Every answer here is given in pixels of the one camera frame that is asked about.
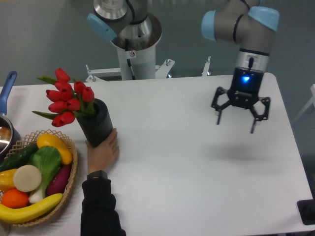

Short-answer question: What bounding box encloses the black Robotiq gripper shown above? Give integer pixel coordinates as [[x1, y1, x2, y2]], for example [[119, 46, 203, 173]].
[[211, 66, 271, 134]]

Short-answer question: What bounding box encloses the dark grey ribbed vase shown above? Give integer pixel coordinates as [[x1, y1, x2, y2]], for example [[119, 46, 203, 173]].
[[77, 99, 113, 148]]

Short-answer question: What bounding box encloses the red tulip bouquet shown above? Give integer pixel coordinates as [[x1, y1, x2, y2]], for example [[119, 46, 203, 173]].
[[32, 68, 96, 127]]

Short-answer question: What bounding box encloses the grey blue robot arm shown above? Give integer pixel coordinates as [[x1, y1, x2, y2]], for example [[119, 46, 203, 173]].
[[87, 0, 280, 122]]

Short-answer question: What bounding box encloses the black sleeved forearm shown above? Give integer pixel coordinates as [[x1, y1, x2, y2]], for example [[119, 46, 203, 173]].
[[80, 177, 126, 236]]

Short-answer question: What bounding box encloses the person's hand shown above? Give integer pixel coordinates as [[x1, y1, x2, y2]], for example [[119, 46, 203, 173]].
[[85, 128, 120, 174]]

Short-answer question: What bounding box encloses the black device at edge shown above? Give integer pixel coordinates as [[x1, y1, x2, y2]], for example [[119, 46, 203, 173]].
[[297, 199, 315, 225]]

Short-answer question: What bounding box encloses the yellow squash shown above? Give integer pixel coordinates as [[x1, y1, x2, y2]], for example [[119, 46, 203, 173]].
[[36, 133, 73, 165]]

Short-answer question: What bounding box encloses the purple sweet potato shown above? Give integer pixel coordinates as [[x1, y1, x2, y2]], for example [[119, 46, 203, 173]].
[[47, 165, 71, 196]]

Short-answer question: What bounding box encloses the green bok choy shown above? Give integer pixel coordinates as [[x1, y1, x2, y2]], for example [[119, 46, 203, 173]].
[[28, 146, 62, 204]]

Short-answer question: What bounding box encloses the woven wicker basket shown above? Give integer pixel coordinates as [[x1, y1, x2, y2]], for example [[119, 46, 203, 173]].
[[4, 129, 78, 227]]

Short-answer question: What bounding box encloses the beige round disc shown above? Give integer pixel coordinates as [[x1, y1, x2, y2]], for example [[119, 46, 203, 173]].
[[13, 165, 42, 192]]

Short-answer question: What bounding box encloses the green cucumber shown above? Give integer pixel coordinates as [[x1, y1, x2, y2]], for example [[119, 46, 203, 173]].
[[0, 144, 38, 172]]

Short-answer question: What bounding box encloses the yellow bell pepper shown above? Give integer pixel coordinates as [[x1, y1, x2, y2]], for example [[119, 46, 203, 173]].
[[0, 169, 17, 192]]

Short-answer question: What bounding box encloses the orange fruit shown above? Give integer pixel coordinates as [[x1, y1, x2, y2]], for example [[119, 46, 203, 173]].
[[1, 188, 29, 208]]

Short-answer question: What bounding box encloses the yellow banana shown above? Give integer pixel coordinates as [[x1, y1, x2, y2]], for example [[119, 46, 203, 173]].
[[0, 193, 63, 224]]

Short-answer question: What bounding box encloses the white frame at right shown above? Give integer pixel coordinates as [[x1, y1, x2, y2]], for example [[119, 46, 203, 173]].
[[292, 84, 315, 124]]

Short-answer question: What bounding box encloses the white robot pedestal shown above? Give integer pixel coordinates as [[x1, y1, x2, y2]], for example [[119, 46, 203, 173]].
[[87, 13, 175, 80]]

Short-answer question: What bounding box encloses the black pedestal cable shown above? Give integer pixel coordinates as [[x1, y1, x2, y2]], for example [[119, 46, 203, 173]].
[[124, 38, 136, 80]]

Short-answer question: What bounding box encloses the blue handled saucepan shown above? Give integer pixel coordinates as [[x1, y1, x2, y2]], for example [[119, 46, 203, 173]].
[[0, 71, 21, 162]]

